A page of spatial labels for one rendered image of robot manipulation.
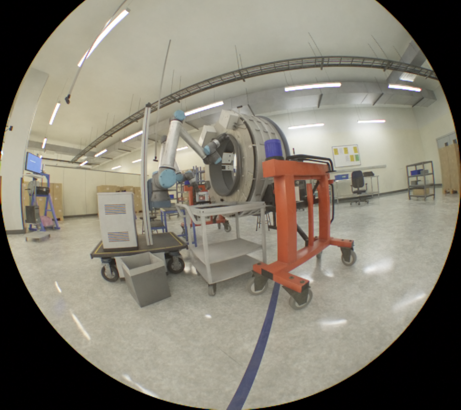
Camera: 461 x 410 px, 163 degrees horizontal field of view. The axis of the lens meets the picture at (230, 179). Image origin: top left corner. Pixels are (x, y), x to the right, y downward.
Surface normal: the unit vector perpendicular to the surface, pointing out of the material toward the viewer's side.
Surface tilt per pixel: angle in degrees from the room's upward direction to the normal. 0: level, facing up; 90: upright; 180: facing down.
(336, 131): 90
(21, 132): 90
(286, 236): 90
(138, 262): 90
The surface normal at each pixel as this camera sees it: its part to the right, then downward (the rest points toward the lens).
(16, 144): 0.93, -0.10
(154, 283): 0.78, -0.11
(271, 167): -0.87, 0.02
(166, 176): 0.65, -0.03
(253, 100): -0.36, -0.05
